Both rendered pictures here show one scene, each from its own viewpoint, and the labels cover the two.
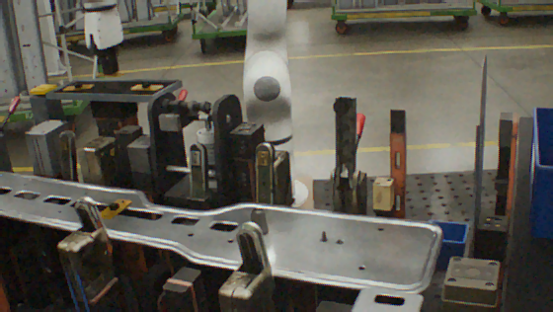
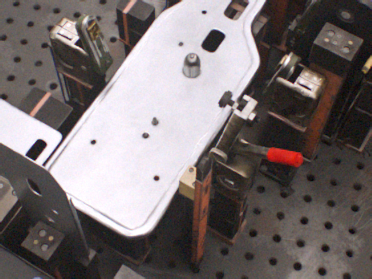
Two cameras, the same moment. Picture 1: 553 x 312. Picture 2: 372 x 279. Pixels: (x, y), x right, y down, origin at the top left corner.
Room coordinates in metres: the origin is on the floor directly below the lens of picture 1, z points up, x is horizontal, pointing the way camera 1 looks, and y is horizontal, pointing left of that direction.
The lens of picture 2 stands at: (1.02, -0.68, 2.17)
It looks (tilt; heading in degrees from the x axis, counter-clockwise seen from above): 64 degrees down; 95
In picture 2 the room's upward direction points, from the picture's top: 1 degrees clockwise
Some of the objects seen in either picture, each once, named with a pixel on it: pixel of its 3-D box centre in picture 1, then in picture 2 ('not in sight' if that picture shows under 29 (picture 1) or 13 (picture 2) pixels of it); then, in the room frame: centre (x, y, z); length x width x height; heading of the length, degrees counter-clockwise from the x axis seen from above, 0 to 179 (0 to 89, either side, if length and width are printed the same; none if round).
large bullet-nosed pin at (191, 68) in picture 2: (259, 223); (192, 65); (0.97, 0.04, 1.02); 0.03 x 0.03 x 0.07
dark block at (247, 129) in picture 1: (256, 213); (317, 101); (1.21, 0.05, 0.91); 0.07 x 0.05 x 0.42; 155
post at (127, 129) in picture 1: (142, 201); not in sight; (1.35, 0.34, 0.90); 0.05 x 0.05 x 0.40; 65
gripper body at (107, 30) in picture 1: (104, 25); not in sight; (1.51, 0.40, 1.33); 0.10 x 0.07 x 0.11; 150
